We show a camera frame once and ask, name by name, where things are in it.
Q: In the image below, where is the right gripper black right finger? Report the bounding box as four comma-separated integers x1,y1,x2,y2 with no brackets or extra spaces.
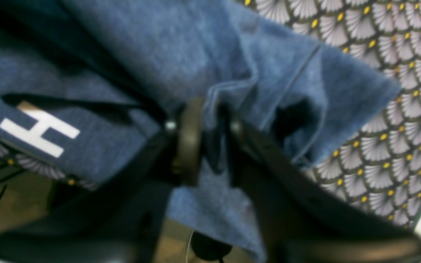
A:
225,110,421,263

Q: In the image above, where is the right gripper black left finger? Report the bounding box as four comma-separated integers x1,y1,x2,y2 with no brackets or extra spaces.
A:
0,98,204,263

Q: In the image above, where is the blue T-shirt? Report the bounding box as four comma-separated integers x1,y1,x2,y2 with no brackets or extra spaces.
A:
0,0,401,263

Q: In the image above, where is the fan-patterned tablecloth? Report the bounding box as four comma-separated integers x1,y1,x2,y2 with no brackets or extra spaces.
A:
0,0,421,243

